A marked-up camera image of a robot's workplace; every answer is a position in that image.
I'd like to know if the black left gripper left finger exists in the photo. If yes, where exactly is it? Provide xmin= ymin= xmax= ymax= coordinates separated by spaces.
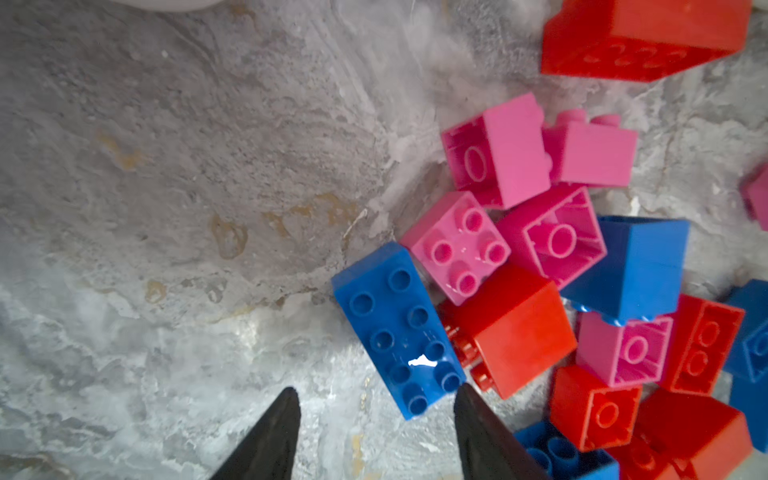
xmin=211 ymin=387 xmax=301 ymax=480

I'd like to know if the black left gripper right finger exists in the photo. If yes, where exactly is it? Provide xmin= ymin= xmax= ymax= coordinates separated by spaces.
xmin=454 ymin=384 xmax=537 ymax=479

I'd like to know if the blue long lego brick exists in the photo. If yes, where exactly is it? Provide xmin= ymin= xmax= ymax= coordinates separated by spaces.
xmin=331 ymin=242 xmax=466 ymax=420

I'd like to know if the pink lego brick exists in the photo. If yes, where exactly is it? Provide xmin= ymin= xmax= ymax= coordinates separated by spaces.
xmin=400 ymin=191 xmax=511 ymax=305
xmin=542 ymin=109 xmax=638 ymax=187
xmin=496 ymin=184 xmax=607 ymax=289
xmin=742 ymin=163 xmax=768 ymax=231
xmin=441 ymin=93 xmax=552 ymax=210
xmin=576 ymin=312 xmax=673 ymax=388

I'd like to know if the red small lego brick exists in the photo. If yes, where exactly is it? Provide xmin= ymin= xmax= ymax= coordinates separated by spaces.
xmin=549 ymin=365 xmax=642 ymax=453

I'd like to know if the red long lego brick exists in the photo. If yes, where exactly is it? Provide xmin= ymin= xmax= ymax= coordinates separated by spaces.
xmin=541 ymin=0 xmax=752 ymax=82

